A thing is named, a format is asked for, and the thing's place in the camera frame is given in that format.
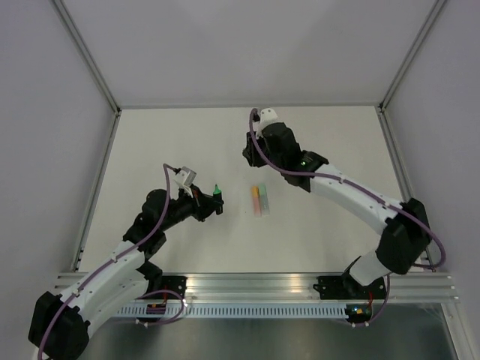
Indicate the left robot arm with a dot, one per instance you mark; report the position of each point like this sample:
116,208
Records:
62,325

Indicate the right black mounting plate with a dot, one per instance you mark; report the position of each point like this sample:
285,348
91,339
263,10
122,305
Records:
339,287

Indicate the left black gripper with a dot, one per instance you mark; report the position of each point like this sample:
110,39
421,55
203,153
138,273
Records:
203,205

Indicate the black green-tipped highlighter pen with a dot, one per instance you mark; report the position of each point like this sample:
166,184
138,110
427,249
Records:
217,194

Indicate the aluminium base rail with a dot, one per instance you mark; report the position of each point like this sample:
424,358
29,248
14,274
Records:
415,287

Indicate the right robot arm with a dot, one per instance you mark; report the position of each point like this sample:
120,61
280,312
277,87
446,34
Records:
402,226

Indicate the white slotted cable duct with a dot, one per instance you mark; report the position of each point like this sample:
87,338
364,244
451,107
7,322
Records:
233,311

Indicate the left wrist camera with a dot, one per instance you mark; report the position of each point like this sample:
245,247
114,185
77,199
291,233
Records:
184,178

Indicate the light green pen cap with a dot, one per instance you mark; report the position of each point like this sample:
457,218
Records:
262,190

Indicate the right aluminium frame post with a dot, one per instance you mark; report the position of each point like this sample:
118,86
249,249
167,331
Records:
382,109

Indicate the light green highlighter pen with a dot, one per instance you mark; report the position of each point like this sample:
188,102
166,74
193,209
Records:
264,205

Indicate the left aluminium frame post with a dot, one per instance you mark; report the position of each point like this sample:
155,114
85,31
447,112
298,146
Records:
73,32

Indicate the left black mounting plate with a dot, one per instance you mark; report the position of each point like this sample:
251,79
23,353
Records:
175,283

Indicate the orange highlighter pen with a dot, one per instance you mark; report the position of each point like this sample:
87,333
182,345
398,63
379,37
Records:
256,206

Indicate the black mounting plate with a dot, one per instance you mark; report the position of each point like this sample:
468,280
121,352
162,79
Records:
175,283
339,287

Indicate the aluminium frame post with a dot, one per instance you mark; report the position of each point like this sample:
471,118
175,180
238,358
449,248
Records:
382,109
73,32

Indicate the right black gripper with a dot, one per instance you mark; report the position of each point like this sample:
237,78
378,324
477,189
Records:
250,152

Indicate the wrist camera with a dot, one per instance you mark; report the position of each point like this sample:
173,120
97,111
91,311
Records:
184,178
267,117

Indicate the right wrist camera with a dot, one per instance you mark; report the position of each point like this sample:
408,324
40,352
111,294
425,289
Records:
267,117

